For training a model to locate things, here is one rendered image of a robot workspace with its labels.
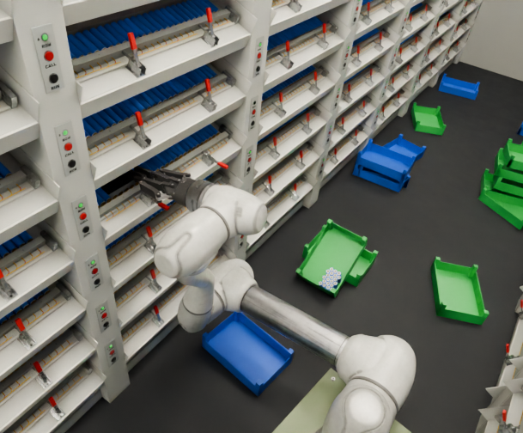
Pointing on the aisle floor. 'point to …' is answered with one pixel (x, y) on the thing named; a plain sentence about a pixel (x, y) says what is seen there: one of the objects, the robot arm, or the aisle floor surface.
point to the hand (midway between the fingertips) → (140, 174)
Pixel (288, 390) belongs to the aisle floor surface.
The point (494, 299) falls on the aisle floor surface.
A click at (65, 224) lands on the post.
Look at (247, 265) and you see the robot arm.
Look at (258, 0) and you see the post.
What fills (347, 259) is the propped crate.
